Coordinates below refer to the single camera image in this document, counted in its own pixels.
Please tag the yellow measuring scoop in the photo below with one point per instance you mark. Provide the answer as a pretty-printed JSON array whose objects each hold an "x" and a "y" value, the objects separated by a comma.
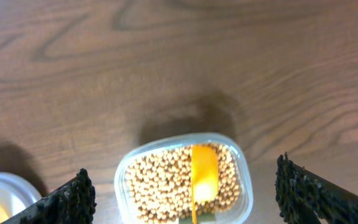
[{"x": 204, "y": 176}]

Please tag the clear plastic container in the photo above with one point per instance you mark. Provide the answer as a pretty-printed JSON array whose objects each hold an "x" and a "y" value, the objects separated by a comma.
[{"x": 241, "y": 209}]

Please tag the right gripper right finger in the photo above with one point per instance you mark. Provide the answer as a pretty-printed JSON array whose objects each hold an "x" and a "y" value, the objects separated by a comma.
[{"x": 304, "y": 197}]

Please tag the white digital kitchen scale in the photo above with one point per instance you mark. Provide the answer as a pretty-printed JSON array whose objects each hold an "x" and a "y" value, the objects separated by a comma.
[{"x": 16, "y": 193}]

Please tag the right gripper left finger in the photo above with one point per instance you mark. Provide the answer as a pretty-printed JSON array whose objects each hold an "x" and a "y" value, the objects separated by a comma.
[{"x": 72, "y": 203}]

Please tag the soybeans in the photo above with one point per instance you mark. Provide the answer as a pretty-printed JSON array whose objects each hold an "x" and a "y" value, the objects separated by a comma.
[{"x": 161, "y": 185}]

